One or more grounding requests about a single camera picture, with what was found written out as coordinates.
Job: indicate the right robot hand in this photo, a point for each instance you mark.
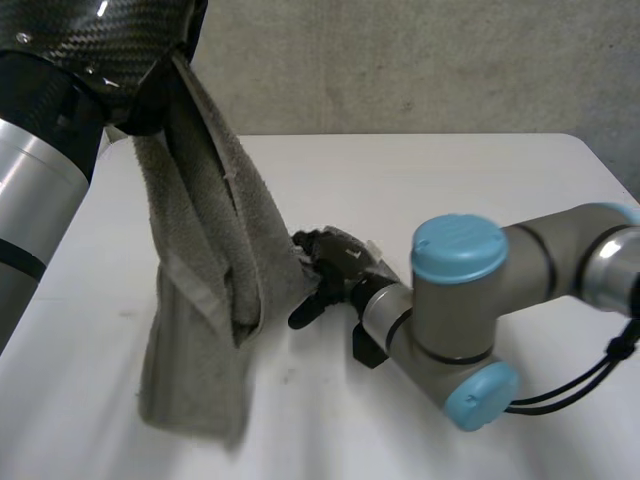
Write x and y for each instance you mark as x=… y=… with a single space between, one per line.
x=340 y=260

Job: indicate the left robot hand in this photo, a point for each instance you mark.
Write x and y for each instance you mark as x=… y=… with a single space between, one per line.
x=95 y=45

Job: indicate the grey towel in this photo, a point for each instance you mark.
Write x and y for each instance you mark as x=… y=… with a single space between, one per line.
x=200 y=280

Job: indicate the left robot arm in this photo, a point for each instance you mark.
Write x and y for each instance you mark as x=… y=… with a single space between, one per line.
x=25 y=200

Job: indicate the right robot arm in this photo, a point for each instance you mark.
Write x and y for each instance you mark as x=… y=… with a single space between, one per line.
x=480 y=305

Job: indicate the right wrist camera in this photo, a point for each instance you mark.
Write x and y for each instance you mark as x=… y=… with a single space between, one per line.
x=367 y=347

